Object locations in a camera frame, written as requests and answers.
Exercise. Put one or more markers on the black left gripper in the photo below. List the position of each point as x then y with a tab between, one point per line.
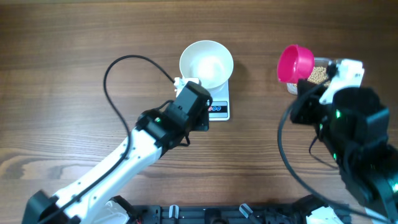
201	124

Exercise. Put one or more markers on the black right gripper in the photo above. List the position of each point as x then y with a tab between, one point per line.
308	104

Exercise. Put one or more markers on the pink measuring scoop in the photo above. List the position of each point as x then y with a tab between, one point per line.
295	63

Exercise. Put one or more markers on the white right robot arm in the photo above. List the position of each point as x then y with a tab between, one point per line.
369	174

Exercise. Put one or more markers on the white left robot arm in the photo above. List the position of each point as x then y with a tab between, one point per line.
155	133

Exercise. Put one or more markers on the white digital kitchen scale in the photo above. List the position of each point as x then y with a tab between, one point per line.
220	107

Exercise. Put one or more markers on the white bowl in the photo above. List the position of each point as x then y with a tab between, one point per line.
209	61

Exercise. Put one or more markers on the clear plastic container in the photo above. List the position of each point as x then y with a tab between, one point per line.
319	62

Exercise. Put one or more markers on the soybeans pile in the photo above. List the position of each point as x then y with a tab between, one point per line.
318	75

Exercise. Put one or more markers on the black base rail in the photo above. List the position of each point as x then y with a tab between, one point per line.
266	213

